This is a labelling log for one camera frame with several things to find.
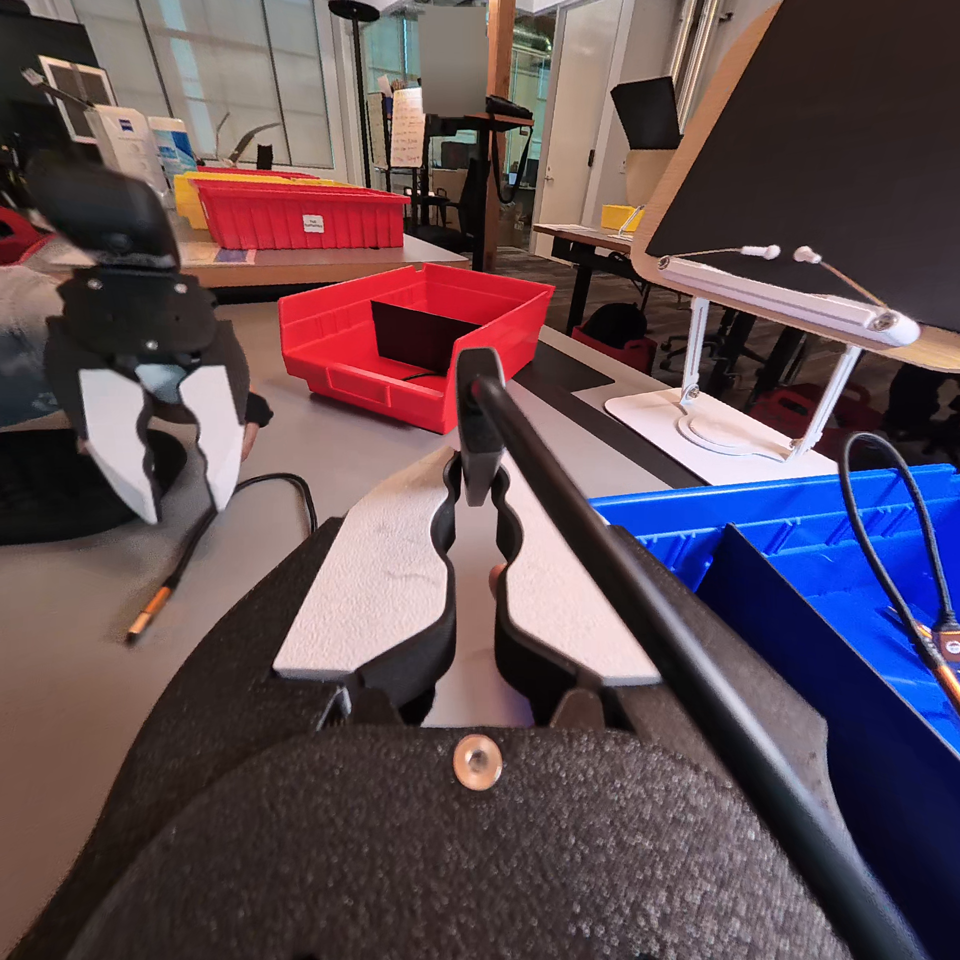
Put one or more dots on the wooden post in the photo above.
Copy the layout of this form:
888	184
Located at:
502	45

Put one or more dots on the white paper flip chart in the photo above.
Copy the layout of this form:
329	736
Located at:
407	127

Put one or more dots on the long office desk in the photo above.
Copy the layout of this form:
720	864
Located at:
585	238

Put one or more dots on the large yellow bin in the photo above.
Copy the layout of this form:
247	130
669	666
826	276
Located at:
186	202

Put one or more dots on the dark bin divider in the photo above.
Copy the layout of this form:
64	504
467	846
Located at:
862	787

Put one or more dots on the wood-edged table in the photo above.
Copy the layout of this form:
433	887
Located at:
337	262

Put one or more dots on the grey usb hub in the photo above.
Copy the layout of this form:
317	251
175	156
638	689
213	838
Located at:
480	442

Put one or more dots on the person's left hand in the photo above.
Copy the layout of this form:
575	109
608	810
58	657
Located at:
248	442

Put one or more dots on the beige curved panel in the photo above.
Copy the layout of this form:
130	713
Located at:
652	176

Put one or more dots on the black backpack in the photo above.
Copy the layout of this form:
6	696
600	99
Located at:
615	322

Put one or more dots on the red floor bin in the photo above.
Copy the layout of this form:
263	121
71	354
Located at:
795	409

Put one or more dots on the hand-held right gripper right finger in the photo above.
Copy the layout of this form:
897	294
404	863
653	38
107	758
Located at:
555	607

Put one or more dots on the red storage box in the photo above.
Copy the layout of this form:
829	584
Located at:
637	356

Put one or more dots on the white folding stand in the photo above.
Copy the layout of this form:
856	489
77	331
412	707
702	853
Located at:
720	427

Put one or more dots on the black floor lamp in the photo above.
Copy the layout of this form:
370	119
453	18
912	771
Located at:
361	90

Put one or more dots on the white grid panel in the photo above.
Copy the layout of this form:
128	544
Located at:
75	90

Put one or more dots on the wood-edged black board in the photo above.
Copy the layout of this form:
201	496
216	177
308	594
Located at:
825	150

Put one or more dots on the small yellow bin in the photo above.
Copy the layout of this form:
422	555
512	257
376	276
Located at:
619	217

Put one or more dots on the blue bin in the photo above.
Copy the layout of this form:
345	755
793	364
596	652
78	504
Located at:
825	570

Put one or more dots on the person's left forearm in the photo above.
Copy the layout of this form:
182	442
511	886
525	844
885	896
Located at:
22	337

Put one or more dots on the black mesh pad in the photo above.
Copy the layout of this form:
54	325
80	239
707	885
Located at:
45	487

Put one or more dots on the black standing desk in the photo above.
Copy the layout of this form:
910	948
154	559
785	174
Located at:
480	124

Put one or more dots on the blue and white box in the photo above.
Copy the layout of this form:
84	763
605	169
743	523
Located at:
172	150

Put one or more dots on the white door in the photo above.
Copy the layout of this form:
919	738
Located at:
577	112

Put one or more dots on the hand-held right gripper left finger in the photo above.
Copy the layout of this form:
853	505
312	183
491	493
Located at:
367	592

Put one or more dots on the white box blue label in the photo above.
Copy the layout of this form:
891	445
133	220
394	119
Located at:
127	150

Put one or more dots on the black flat panel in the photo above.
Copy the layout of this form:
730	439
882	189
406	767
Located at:
649	112

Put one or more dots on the small red bin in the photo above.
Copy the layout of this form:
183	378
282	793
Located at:
337	337

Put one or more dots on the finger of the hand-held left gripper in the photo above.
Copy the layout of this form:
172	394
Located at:
109	435
217	427

